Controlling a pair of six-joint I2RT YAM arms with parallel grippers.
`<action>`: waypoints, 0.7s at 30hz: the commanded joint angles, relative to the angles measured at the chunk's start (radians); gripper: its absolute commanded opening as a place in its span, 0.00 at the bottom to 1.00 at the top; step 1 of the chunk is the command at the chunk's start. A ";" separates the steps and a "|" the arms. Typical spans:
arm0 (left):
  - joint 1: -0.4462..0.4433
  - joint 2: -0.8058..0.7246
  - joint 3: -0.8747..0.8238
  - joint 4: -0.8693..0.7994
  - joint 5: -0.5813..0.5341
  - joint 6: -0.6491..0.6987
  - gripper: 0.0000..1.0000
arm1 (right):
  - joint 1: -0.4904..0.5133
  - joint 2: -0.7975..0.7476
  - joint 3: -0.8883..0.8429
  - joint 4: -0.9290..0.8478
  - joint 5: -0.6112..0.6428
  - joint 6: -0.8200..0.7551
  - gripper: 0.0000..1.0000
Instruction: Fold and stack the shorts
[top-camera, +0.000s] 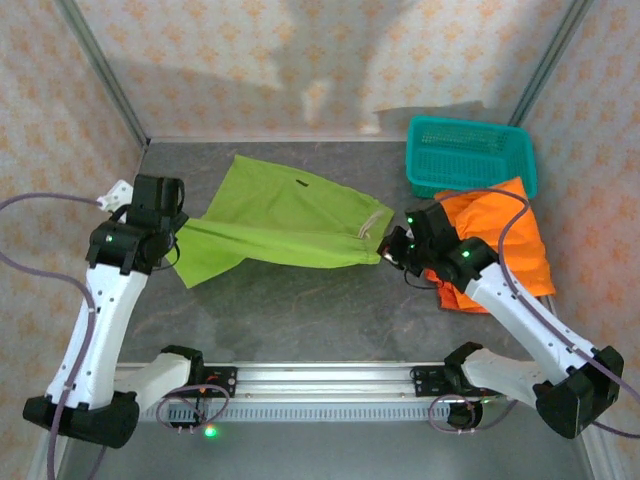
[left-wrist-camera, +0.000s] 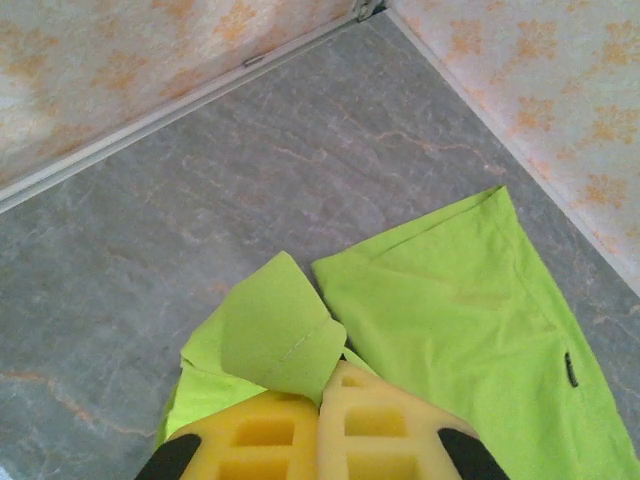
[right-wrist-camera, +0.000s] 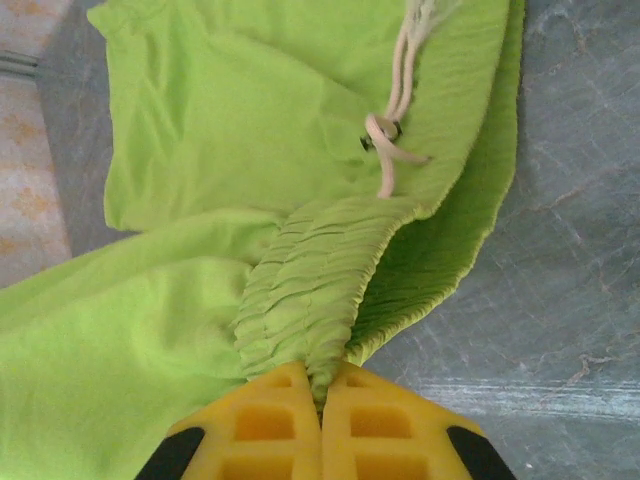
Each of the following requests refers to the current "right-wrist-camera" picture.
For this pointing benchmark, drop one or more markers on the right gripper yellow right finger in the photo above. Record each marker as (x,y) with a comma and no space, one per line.
(390,440)

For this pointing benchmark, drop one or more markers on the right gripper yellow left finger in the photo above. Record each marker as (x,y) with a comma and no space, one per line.
(260,440)

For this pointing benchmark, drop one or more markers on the lime green shorts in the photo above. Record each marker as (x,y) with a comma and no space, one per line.
(200,150)

